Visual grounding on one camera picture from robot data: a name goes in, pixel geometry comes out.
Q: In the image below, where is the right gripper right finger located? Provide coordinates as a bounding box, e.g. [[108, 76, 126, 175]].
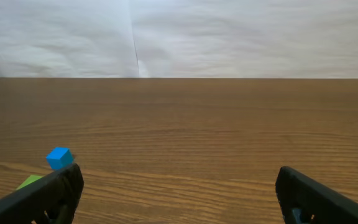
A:
[[275, 166, 358, 224]]

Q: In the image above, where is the green cube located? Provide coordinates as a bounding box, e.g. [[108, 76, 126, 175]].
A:
[[16, 174, 44, 191]]

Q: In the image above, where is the blue cube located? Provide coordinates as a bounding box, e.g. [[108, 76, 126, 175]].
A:
[[45, 146, 75, 171]]

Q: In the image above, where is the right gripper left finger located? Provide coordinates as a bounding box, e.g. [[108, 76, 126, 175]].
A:
[[0, 163, 85, 224]]

